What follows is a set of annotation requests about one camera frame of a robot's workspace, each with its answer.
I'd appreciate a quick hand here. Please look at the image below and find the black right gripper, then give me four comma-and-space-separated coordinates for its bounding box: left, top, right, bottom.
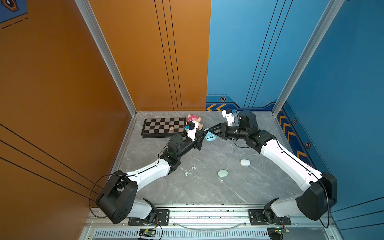
208, 122, 249, 140

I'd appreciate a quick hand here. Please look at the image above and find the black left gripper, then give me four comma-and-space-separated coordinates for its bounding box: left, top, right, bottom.
175, 129, 207, 162

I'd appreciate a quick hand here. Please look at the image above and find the light blue charging case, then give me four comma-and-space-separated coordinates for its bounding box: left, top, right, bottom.
205, 133, 217, 142

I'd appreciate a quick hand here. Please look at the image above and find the mint green charging case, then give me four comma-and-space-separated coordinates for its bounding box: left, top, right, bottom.
218, 170, 228, 178

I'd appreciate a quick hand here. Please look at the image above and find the white earbud charging case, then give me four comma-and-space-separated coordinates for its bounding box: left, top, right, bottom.
240, 159, 251, 167

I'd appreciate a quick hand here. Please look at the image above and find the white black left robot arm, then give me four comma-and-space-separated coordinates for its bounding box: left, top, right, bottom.
96, 131, 208, 224

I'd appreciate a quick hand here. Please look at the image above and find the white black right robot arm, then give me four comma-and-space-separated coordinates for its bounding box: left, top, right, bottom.
209, 111, 338, 225

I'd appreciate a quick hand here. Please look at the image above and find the pink plush doll head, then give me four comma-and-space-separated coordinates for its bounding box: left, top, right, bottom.
185, 114, 203, 132

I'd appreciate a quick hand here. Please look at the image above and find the black folding chess board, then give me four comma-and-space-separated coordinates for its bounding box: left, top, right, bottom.
141, 118, 187, 139

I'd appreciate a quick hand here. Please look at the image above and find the green circuit board left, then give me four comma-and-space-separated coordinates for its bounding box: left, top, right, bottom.
138, 228, 157, 239

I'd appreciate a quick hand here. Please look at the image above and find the green circuit board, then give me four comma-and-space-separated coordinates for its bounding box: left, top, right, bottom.
273, 227, 290, 236
138, 228, 157, 239

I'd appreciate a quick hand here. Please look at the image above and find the green circuit board right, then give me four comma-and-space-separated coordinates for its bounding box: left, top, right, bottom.
273, 227, 290, 236

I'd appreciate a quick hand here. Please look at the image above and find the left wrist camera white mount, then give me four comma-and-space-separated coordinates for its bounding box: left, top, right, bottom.
185, 121, 200, 140

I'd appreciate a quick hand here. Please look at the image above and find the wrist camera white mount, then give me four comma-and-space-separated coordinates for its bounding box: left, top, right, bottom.
222, 109, 236, 126
185, 121, 200, 140

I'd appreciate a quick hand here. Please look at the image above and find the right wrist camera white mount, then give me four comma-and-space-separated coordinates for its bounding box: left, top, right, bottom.
222, 109, 236, 126

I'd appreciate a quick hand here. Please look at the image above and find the aluminium corner post right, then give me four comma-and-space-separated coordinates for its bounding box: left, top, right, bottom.
272, 0, 345, 117

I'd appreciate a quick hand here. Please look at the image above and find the aluminium corner post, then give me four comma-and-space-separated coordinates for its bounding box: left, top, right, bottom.
272, 0, 345, 117
75, 0, 137, 117

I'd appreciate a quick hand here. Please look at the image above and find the aluminium corner post left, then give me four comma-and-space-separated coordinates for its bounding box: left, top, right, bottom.
75, 0, 137, 117

